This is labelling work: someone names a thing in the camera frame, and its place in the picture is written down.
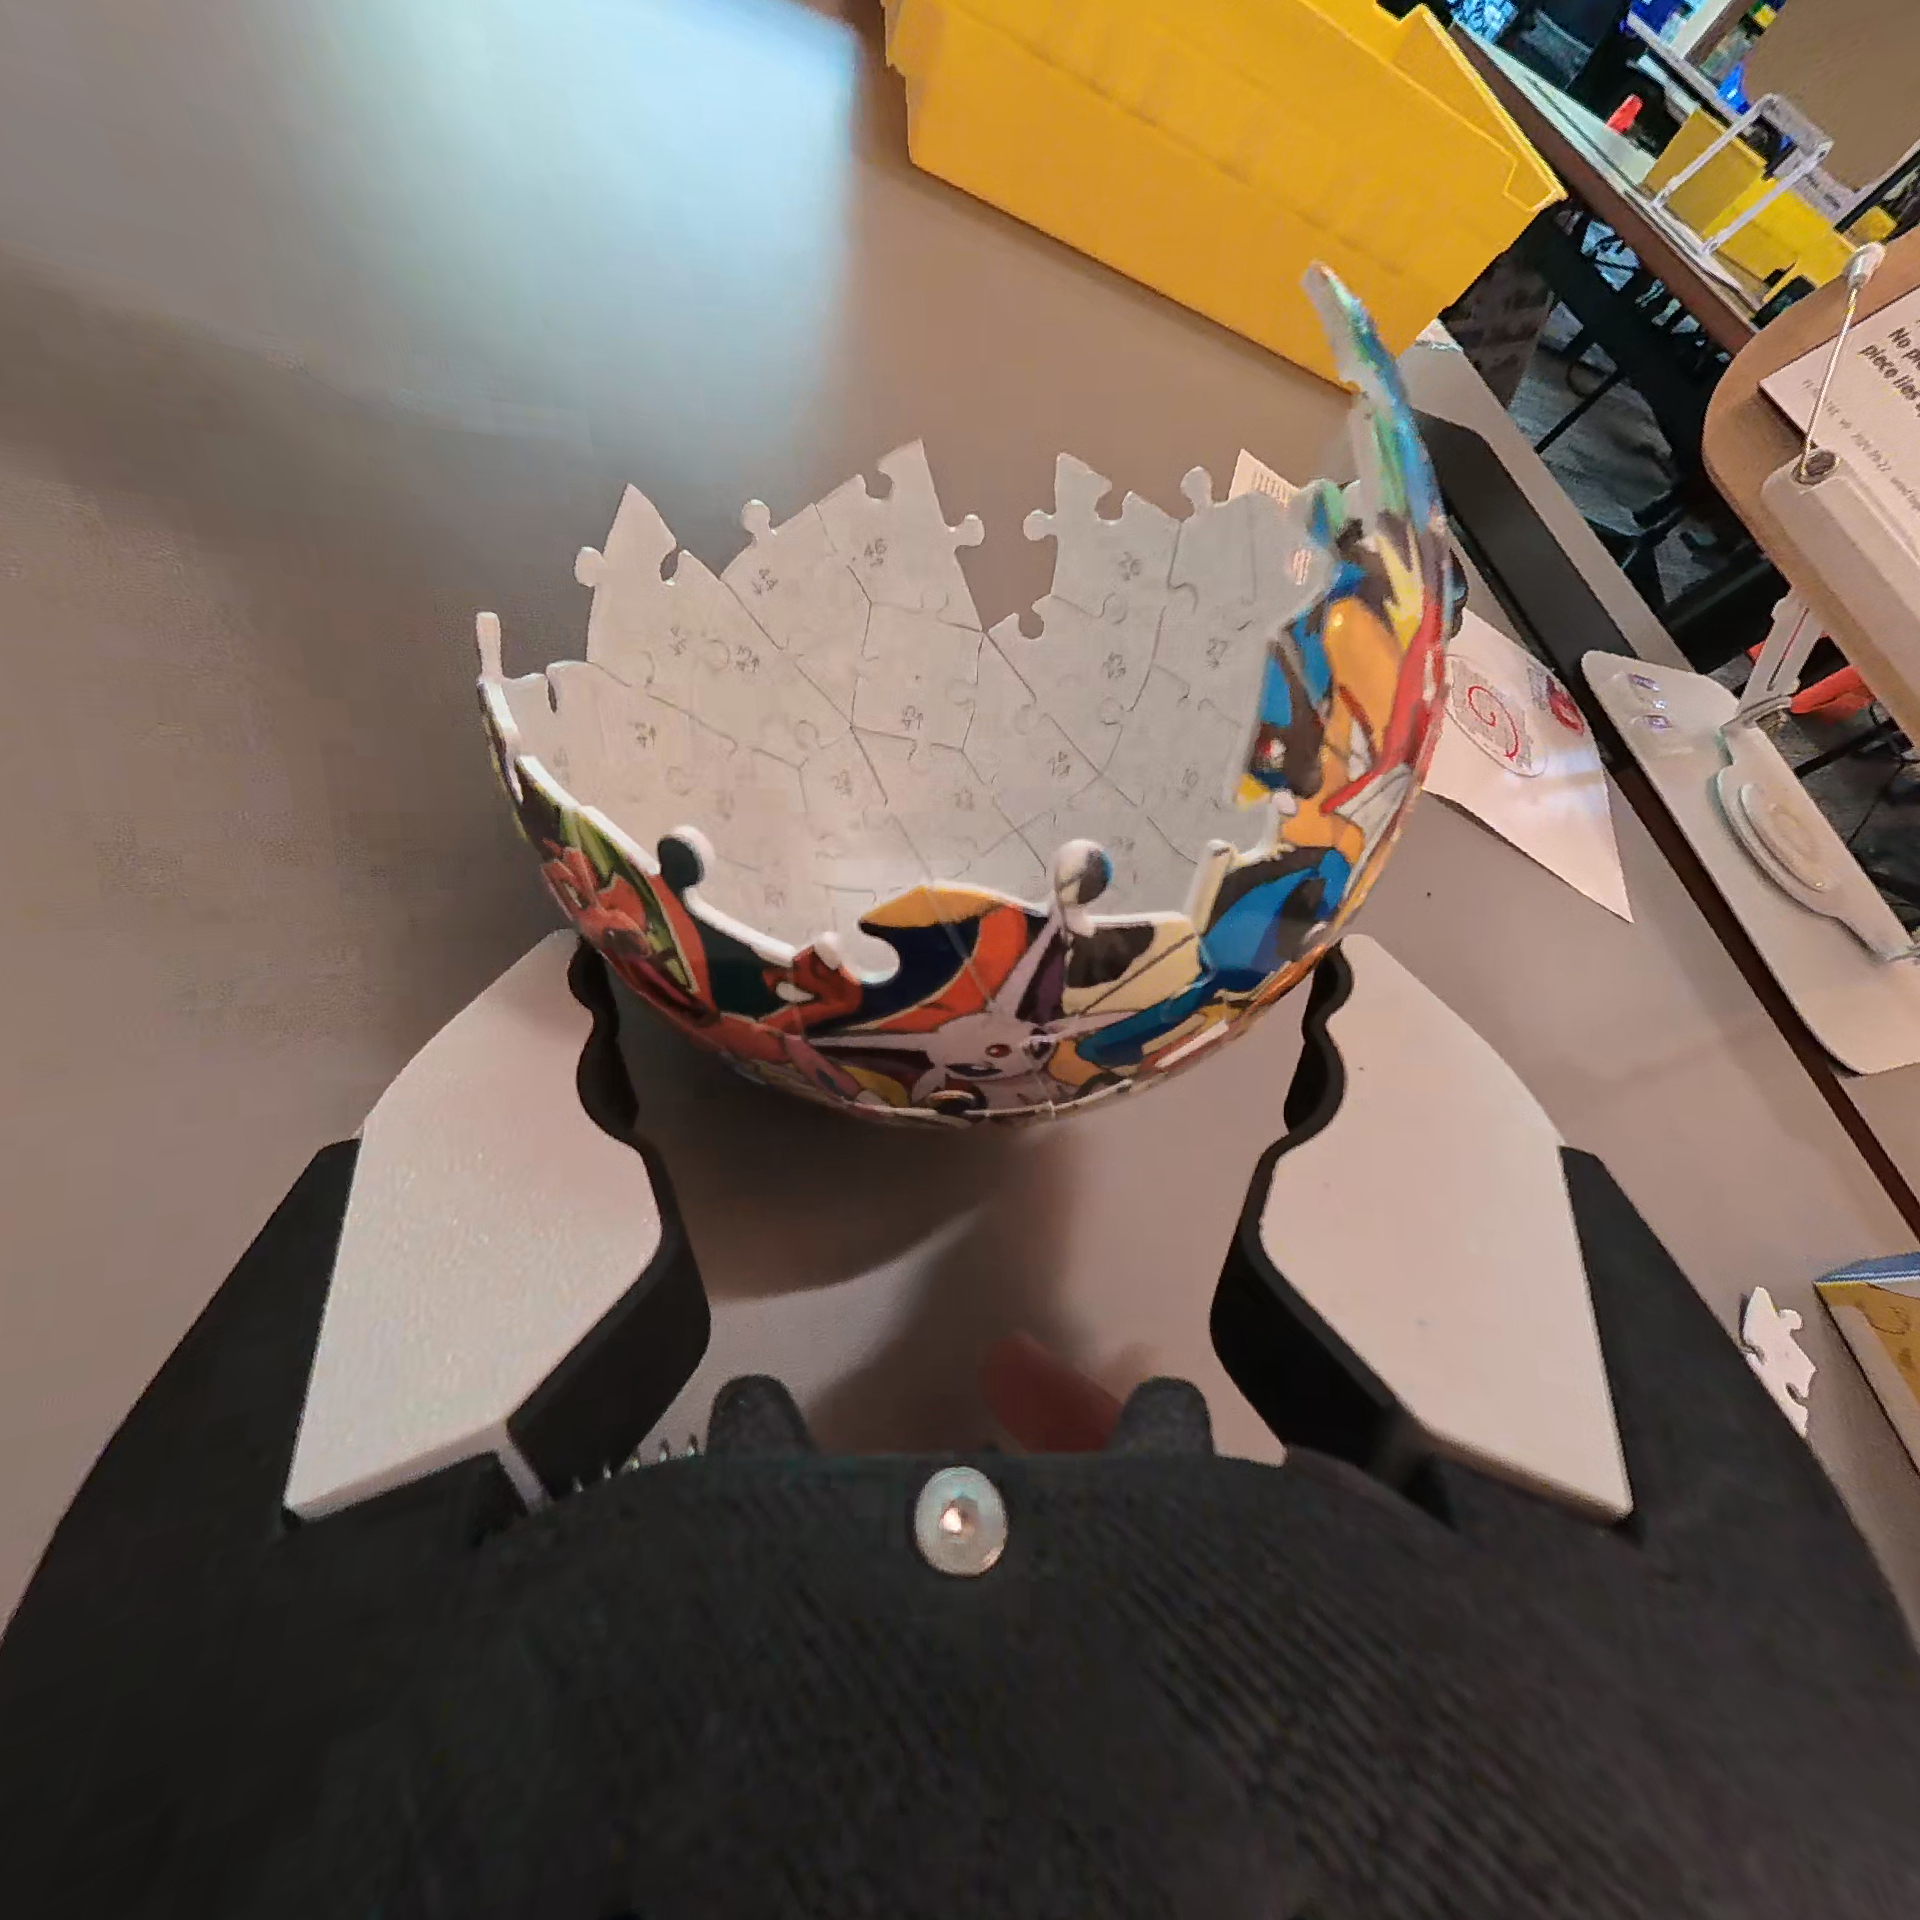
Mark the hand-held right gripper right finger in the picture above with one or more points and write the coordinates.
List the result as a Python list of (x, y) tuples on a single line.
[(1440, 1230)]

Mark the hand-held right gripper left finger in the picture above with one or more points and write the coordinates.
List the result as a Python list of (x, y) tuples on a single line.
[(481, 1259)]

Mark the colourful puzzle ball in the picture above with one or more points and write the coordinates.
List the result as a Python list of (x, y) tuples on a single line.
[(901, 720)]

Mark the white puzzle piece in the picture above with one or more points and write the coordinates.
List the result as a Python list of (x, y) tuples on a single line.
[(1780, 1350)]

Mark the blue puzzle box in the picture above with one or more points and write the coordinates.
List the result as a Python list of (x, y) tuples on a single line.
[(1881, 1336)]

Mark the person's right hand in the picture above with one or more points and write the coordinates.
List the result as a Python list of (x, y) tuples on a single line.
[(1058, 1402)]

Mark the white instruction leaflet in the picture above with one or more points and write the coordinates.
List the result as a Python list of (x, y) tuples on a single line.
[(1545, 840)]

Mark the white stand with flat base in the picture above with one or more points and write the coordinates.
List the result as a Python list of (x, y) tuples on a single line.
[(1680, 779)]

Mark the cardboard board with instruction sheet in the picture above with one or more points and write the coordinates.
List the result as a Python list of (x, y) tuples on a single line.
[(1845, 570)]

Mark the yellow plastic bin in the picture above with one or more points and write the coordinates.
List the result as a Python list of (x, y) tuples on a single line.
[(1141, 240), (1277, 105)]

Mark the small yellow storage bins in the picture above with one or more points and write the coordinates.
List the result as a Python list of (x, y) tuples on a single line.
[(1694, 173)]

